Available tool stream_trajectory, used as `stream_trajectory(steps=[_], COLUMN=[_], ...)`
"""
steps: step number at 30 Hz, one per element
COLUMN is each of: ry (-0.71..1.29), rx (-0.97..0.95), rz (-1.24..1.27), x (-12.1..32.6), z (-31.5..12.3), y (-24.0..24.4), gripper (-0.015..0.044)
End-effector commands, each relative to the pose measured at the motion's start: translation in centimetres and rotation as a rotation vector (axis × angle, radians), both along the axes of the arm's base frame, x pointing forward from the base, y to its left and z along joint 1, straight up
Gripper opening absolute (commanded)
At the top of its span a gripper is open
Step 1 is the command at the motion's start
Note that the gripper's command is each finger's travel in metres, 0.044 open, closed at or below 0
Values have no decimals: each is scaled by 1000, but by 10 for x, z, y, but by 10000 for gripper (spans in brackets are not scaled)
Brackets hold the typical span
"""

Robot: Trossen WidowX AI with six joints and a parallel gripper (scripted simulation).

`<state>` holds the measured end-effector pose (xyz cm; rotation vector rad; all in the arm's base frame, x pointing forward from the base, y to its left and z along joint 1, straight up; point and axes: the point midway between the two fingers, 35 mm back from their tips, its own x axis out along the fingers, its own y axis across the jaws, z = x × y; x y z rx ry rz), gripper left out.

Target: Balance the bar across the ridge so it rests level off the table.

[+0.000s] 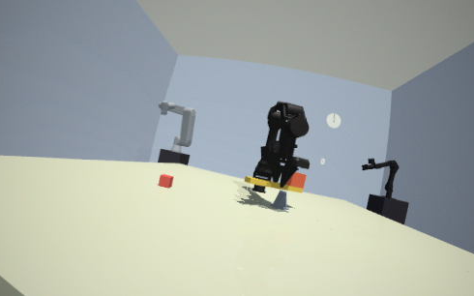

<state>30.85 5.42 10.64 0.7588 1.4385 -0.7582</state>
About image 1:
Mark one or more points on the small red block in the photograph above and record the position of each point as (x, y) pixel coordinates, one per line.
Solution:
(166, 181)

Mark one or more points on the yellow bar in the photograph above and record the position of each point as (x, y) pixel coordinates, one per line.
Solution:
(295, 183)

